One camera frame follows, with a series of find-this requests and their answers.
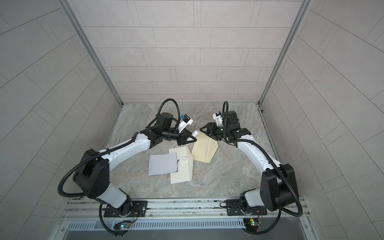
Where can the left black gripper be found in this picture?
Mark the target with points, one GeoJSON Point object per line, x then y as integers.
{"type": "Point", "coordinates": [182, 141]}

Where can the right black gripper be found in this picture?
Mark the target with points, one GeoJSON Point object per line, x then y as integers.
{"type": "Point", "coordinates": [207, 132]}

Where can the yellow manila envelope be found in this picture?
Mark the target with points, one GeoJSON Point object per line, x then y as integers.
{"type": "Point", "coordinates": [204, 148]}

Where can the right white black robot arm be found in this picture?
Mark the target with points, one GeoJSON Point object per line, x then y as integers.
{"type": "Point", "coordinates": [278, 190]}

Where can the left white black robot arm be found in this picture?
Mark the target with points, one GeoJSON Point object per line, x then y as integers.
{"type": "Point", "coordinates": [93, 175]}

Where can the cream white envelope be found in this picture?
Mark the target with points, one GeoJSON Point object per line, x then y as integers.
{"type": "Point", "coordinates": [185, 165]}

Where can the white paper sheet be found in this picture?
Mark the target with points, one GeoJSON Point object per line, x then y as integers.
{"type": "Point", "coordinates": [163, 164]}

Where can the white ventilation grille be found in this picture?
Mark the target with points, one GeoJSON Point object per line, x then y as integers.
{"type": "Point", "coordinates": [182, 224]}

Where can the right circuit board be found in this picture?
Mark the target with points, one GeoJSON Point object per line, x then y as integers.
{"type": "Point", "coordinates": [252, 225]}

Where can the circuit board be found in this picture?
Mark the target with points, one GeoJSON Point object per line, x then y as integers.
{"type": "Point", "coordinates": [122, 226]}
{"type": "Point", "coordinates": [252, 225]}

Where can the left circuit board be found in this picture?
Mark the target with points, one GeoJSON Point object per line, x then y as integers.
{"type": "Point", "coordinates": [122, 226]}

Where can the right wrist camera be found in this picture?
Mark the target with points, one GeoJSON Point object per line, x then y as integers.
{"type": "Point", "coordinates": [218, 118]}

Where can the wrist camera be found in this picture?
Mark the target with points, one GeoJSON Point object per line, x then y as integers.
{"type": "Point", "coordinates": [218, 118]}
{"type": "Point", "coordinates": [184, 122]}

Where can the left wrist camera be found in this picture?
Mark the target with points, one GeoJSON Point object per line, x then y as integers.
{"type": "Point", "coordinates": [184, 122]}

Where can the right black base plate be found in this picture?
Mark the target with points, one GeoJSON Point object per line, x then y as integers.
{"type": "Point", "coordinates": [234, 208]}

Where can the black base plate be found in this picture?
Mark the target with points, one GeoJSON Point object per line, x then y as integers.
{"type": "Point", "coordinates": [234, 208]}
{"type": "Point", "coordinates": [133, 209]}

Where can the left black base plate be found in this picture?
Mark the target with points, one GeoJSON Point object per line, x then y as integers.
{"type": "Point", "coordinates": [133, 209]}

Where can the aluminium mounting rail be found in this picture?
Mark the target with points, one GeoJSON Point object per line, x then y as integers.
{"type": "Point", "coordinates": [172, 208]}

